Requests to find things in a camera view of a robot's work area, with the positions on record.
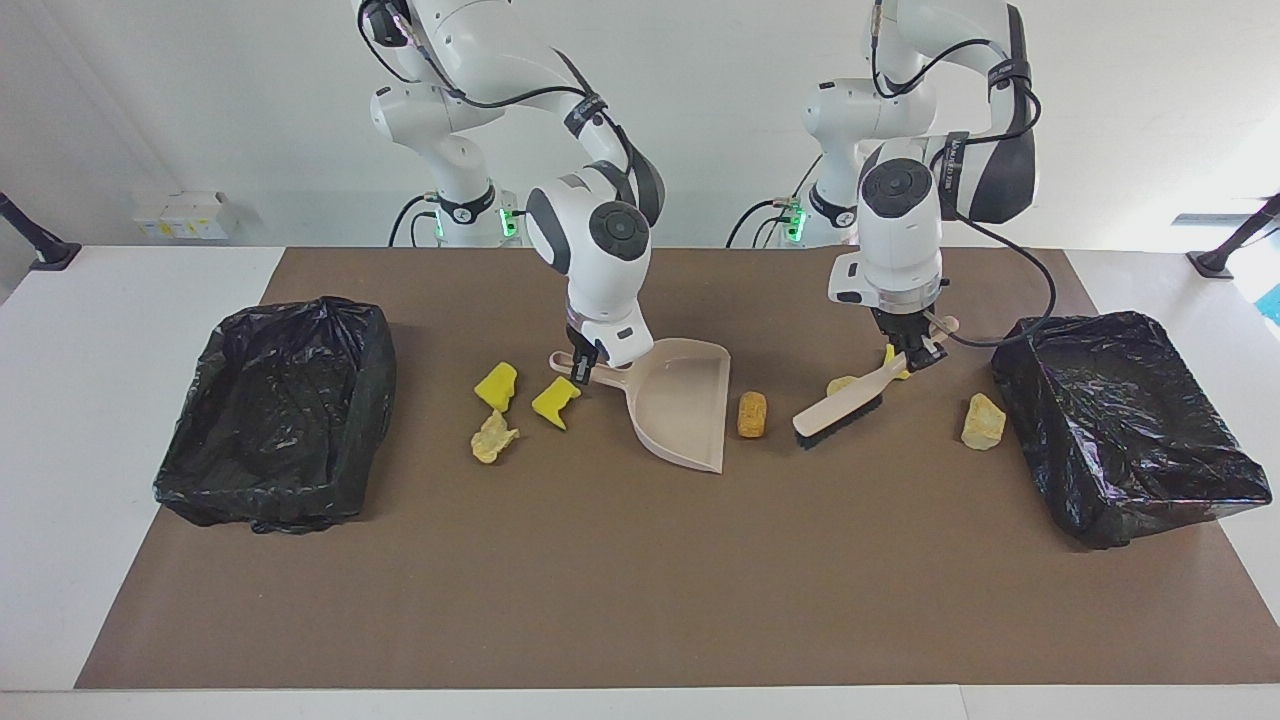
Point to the yellow sponge piece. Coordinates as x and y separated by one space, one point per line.
553 402
889 356
496 386

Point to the brown table mat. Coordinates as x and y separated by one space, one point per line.
600 620

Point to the beige hand brush black bristles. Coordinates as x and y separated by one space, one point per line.
840 408

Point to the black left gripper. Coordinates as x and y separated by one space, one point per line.
905 325

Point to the pale food piece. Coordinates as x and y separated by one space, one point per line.
492 440

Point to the bin lined with black bag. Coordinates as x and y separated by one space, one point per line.
1120 430
280 420

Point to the pale lumpy bread piece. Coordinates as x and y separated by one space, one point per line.
840 385

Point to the blue object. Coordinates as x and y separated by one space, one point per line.
1273 305

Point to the black camera stand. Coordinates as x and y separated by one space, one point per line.
45 250
1215 262

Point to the pale striped bread piece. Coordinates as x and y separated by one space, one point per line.
983 424

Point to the beige plastic dustpan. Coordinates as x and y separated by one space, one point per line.
685 410

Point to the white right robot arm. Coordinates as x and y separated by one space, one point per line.
600 240

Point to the brown bread loaf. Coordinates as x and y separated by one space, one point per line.
752 415

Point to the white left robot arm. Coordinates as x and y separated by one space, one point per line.
900 230

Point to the white box with yellow label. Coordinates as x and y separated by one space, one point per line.
185 215

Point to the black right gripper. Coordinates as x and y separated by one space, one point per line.
583 343

